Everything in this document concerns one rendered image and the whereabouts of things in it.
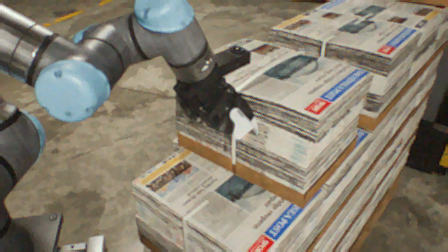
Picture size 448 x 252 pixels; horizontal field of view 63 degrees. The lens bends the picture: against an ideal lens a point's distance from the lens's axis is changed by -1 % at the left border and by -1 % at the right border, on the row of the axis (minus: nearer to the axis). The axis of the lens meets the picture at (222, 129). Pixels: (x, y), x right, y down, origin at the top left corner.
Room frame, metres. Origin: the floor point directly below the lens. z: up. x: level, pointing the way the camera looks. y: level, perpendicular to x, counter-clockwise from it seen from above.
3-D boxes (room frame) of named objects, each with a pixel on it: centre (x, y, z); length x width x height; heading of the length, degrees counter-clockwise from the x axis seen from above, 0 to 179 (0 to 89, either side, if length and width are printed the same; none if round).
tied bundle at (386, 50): (1.10, -0.37, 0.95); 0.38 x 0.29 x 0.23; 51
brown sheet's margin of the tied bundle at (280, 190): (0.72, -0.20, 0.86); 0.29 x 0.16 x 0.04; 141
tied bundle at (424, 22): (1.32, -0.56, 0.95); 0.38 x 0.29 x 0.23; 50
